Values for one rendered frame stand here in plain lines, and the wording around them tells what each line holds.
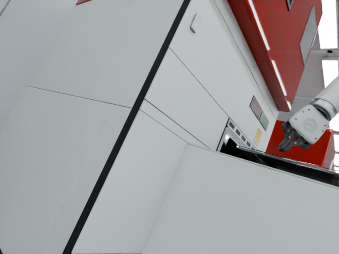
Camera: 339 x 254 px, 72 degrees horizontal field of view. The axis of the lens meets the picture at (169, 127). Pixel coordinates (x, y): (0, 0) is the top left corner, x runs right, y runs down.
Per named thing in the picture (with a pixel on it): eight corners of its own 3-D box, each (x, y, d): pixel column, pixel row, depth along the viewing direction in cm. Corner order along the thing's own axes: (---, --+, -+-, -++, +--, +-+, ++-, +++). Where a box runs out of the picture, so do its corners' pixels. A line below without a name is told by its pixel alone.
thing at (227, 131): (214, 151, 76) (224, 126, 78) (253, 181, 108) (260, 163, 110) (219, 153, 75) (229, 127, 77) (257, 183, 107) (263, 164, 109)
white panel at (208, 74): (132, 107, 50) (201, -36, 57) (247, 186, 110) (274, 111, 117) (141, 109, 48) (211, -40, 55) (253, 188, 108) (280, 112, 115)
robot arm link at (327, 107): (321, 93, 72) (314, 100, 72) (342, 114, 71) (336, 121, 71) (304, 102, 81) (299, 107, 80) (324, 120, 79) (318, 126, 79)
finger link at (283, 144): (289, 127, 73) (275, 141, 72) (297, 135, 72) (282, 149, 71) (284, 129, 76) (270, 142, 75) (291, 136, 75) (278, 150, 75)
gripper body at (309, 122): (314, 97, 73) (290, 121, 71) (339, 121, 71) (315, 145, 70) (300, 104, 80) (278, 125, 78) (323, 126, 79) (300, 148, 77)
